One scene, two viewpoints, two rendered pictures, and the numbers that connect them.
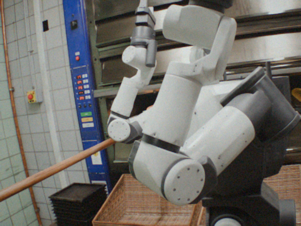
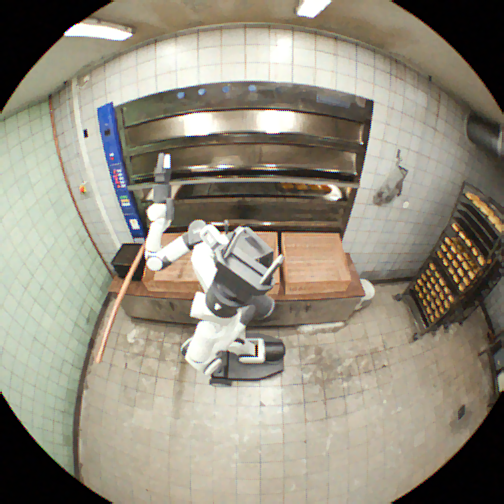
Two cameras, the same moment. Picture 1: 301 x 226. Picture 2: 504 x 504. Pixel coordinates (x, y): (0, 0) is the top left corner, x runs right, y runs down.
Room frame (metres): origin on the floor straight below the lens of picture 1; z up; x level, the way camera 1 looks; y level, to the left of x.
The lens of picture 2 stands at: (0.23, -0.09, 1.98)
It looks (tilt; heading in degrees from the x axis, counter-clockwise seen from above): 43 degrees down; 339
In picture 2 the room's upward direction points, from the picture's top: straight up
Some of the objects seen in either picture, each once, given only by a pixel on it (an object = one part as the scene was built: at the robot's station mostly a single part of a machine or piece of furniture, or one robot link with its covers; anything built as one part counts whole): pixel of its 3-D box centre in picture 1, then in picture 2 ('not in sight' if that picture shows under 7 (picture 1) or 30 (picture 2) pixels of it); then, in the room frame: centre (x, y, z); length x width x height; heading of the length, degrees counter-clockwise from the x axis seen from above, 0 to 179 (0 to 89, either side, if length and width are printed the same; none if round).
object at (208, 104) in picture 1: (234, 126); (232, 271); (0.84, -0.24, 1.27); 0.34 x 0.30 x 0.36; 12
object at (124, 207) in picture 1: (152, 207); (177, 261); (1.60, 0.07, 0.72); 0.56 x 0.49 x 0.28; 70
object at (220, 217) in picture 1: (232, 219); not in sight; (0.83, -0.21, 0.97); 0.14 x 0.13 x 0.12; 158
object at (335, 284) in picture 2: not in sight; (314, 261); (1.16, -1.04, 0.72); 0.56 x 0.49 x 0.28; 70
